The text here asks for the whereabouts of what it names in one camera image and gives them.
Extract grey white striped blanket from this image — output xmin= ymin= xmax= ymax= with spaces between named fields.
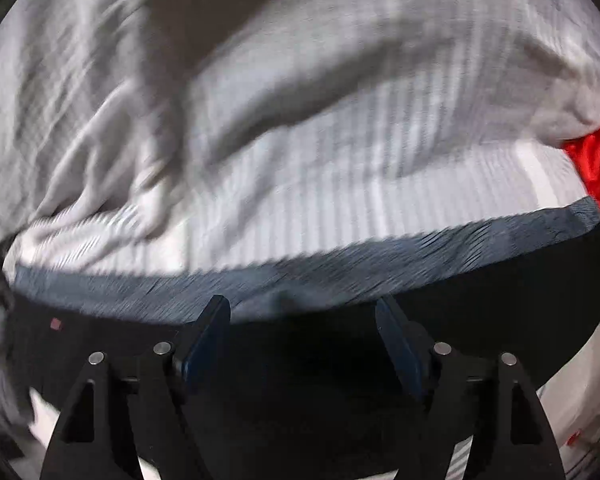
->
xmin=0 ymin=0 xmax=600 ymax=261

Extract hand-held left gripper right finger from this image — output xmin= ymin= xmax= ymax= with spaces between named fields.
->
xmin=375 ymin=295 xmax=566 ymax=480

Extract white cloth red print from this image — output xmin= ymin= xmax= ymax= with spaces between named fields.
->
xmin=537 ymin=300 xmax=600 ymax=480

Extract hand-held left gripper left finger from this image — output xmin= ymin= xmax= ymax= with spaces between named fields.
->
xmin=40 ymin=295 xmax=232 ymax=480

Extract white mattress grey curved stripes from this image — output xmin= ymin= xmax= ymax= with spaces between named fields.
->
xmin=12 ymin=130 xmax=598 ymax=283

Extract black pants patterned blue waistband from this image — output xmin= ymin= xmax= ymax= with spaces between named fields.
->
xmin=2 ymin=196 xmax=600 ymax=480

